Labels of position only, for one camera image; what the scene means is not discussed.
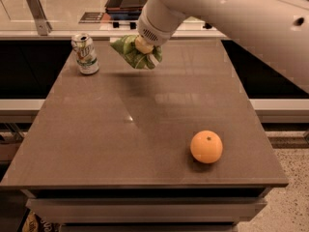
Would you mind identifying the green jalapeno chip bag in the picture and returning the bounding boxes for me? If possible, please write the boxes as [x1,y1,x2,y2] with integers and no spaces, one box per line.
[110,35,162,70]

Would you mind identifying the orange fruit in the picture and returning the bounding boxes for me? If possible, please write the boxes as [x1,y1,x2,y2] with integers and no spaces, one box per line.
[190,130,223,163]

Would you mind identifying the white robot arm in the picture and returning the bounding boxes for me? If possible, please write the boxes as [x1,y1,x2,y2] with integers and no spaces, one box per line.
[137,0,309,92]

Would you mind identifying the grey table drawer front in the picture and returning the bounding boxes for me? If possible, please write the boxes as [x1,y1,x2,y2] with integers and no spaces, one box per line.
[26,198,267,223]

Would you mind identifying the snack bag under table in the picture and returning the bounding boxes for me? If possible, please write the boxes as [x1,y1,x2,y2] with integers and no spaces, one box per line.
[22,212,60,232]

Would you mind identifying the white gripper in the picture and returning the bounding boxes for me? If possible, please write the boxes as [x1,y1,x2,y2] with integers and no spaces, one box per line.
[134,0,187,54]

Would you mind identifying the left metal bracket post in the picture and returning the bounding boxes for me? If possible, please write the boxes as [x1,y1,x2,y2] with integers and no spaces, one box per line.
[26,0,52,36]

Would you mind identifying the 7up soda can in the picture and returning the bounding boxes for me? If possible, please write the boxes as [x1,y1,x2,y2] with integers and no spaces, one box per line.
[71,33,99,75]

